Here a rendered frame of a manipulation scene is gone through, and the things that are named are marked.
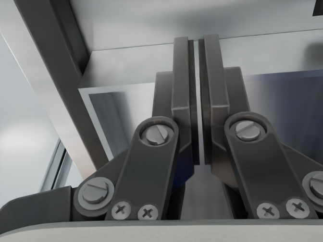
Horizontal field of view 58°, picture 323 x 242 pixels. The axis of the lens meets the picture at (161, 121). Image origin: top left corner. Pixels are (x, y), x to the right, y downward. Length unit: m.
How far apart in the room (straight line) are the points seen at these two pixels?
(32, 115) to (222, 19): 1.49
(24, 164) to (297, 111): 1.87
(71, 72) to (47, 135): 1.54
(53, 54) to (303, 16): 0.13
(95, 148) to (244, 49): 0.12
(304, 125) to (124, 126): 0.13
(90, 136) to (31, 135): 1.55
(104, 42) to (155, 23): 0.03
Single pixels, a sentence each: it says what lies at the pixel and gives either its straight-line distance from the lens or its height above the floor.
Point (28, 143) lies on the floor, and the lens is 1.81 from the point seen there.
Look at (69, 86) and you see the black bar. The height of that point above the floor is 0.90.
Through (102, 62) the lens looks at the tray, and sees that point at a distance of 0.17.
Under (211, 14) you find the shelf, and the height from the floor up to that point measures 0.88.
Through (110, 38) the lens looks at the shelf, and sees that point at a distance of 0.17.
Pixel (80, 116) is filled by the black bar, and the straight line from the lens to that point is 0.19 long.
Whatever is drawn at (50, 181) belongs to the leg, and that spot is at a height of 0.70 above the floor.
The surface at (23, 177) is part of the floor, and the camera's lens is 2.14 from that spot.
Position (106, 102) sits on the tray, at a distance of 0.18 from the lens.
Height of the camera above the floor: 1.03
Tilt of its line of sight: 44 degrees down
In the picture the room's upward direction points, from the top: 177 degrees counter-clockwise
